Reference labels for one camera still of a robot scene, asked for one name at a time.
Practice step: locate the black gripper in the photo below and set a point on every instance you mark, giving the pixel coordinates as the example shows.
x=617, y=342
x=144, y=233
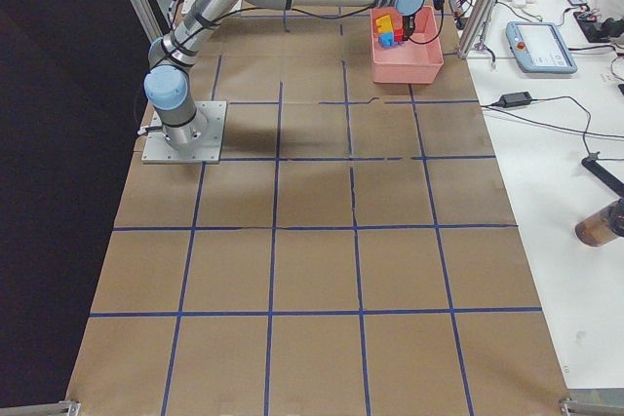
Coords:
x=409, y=24

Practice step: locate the red toy block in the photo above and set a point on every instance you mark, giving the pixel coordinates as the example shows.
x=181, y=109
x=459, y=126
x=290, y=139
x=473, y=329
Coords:
x=398, y=35

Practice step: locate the blue toy block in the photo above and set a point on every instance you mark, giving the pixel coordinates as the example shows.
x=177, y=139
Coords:
x=386, y=39

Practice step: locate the yellow toy block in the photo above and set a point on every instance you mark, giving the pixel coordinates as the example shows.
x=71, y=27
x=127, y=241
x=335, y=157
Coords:
x=384, y=26

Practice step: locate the pink plastic box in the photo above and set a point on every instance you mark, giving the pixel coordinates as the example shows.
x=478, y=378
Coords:
x=416, y=61

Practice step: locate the black power adapter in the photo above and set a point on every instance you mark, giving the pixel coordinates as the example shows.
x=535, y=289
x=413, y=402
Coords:
x=518, y=99

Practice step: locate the brown drink bottle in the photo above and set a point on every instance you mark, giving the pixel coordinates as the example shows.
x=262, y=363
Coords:
x=602, y=226

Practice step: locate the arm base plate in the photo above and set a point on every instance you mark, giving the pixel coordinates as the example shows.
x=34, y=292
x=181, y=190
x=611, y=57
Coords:
x=200, y=141

